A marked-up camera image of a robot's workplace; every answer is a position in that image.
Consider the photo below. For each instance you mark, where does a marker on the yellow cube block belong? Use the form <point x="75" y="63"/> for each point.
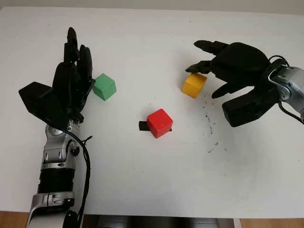
<point x="193" y="85"/>

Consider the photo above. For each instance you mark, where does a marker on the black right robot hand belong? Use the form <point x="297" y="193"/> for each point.
<point x="242" y="64"/>

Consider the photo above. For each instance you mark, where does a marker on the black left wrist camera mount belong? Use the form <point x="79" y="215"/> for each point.
<point x="38" y="99"/>

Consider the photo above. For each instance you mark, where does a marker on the black tape mark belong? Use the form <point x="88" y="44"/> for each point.
<point x="142" y="126"/>

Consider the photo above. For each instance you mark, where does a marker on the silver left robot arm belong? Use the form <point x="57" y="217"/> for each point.
<point x="54" y="152"/>

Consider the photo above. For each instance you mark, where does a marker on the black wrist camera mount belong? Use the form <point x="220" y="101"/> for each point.
<point x="38" y="99"/>
<point x="247" y="109"/>

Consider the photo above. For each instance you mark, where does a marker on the green cube block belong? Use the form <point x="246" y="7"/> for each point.
<point x="104" y="86"/>

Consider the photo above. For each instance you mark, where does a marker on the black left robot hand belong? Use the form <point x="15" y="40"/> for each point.
<point x="69" y="80"/>

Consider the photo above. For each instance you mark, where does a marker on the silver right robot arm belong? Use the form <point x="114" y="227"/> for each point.
<point x="292" y="90"/>

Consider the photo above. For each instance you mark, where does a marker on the dark grey robot torso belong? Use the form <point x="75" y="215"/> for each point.
<point x="154" y="222"/>

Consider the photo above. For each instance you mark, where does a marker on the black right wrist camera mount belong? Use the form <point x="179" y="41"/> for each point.
<point x="247" y="109"/>

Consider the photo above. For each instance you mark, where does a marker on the red cube block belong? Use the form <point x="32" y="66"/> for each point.
<point x="159" y="123"/>

